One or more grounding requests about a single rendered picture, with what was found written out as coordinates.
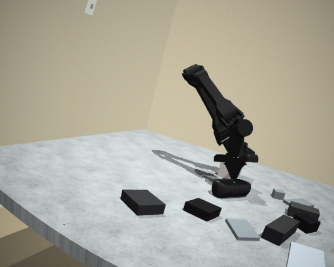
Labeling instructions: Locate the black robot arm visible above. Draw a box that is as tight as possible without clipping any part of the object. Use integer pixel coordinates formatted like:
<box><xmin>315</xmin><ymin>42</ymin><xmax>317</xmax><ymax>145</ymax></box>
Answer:
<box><xmin>182</xmin><ymin>64</ymin><xmax>253</xmax><ymax>152</ymax></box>

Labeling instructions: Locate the dark grey switch panel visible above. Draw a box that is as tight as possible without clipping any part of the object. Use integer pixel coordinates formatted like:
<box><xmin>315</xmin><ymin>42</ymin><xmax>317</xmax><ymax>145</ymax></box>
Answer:
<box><xmin>211</xmin><ymin>179</ymin><xmax>251</xmax><ymax>198</ymax></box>

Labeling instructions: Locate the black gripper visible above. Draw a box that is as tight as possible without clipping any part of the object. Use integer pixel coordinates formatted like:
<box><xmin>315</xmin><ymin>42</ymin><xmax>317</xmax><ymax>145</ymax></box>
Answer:
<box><xmin>214</xmin><ymin>138</ymin><xmax>259</xmax><ymax>179</ymax></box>

